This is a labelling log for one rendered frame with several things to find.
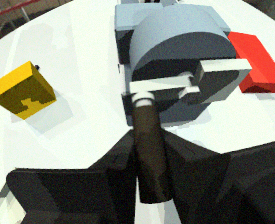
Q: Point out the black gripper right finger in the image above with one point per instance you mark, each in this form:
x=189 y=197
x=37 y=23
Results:
x=200 y=179

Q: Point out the yellow rectangular block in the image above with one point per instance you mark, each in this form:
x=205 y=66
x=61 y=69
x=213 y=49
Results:
x=25 y=91

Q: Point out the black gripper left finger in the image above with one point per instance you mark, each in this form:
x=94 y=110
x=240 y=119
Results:
x=107 y=187

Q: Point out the red rectangular block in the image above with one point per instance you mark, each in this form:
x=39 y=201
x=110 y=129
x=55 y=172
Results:
x=262 y=77

